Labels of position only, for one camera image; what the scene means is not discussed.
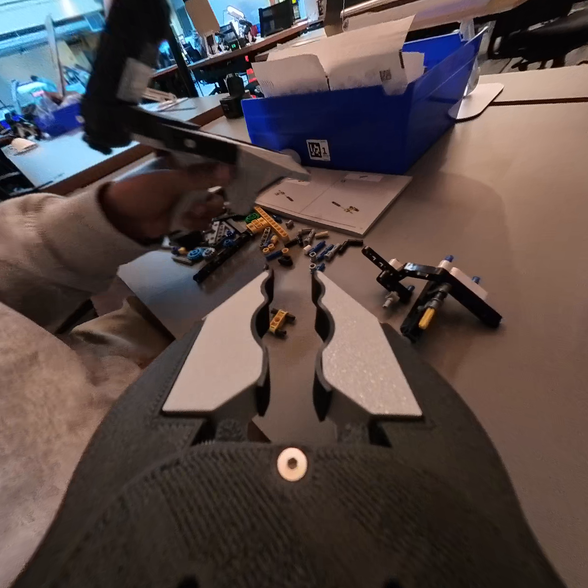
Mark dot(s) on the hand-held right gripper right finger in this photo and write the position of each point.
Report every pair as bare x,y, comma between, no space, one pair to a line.
367,363

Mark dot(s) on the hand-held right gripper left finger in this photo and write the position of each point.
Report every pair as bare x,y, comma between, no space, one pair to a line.
216,349

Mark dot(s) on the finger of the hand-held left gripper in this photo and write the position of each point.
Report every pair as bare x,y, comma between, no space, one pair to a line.
250,188
271,160

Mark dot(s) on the pile of lego pieces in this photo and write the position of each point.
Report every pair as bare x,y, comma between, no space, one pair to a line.
271,227

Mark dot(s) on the yellow lego connector with pins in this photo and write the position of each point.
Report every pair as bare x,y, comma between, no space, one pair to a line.
278,321

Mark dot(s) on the person's left forearm grey sleeve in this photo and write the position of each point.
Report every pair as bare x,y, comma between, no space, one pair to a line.
50,239

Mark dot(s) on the lego instruction booklet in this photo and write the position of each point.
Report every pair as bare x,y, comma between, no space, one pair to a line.
340,202

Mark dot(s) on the black lego assembly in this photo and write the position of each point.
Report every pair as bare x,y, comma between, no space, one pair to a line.
441,285

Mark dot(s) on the person's left hand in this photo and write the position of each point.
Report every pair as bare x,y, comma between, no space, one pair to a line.
138,202

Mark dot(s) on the person's tan pants leg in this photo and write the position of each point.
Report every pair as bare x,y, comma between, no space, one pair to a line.
133,330

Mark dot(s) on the small white cardboard box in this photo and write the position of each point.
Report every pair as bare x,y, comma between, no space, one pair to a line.
289,76

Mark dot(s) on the blue storage bin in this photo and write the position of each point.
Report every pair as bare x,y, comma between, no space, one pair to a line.
62,120

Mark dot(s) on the blue plastic bin with tag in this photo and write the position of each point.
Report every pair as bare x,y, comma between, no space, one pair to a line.
367,124

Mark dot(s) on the black computer monitor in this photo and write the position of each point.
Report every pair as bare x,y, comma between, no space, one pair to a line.
275,17

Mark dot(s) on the large open white cardboard box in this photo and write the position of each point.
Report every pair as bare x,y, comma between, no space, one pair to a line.
367,50

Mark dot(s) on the silver monitor stand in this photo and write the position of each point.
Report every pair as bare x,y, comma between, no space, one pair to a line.
477,99

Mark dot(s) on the black office chair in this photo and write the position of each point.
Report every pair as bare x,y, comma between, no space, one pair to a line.
533,32

